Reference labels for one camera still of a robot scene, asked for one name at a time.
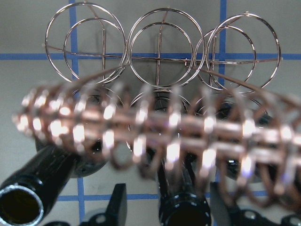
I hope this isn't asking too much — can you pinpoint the copper wire bottle basket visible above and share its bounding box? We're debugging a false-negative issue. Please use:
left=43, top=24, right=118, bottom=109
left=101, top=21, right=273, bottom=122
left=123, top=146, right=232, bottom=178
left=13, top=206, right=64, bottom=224
left=11, top=1, right=301, bottom=212

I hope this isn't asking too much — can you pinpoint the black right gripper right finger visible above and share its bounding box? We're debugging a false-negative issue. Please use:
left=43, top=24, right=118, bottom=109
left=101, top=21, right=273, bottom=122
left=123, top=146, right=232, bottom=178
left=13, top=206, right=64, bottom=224
left=210, top=182, right=301, bottom=226

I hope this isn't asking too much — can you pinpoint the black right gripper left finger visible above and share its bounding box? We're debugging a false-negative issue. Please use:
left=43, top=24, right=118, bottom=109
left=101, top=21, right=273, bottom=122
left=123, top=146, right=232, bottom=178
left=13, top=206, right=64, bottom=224
left=80, top=183, right=127, bottom=226

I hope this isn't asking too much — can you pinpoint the dark glass wine bottle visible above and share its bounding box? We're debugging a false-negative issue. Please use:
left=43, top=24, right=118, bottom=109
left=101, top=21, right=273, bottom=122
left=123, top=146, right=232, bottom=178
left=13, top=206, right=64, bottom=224
left=157, top=97, right=212, bottom=226

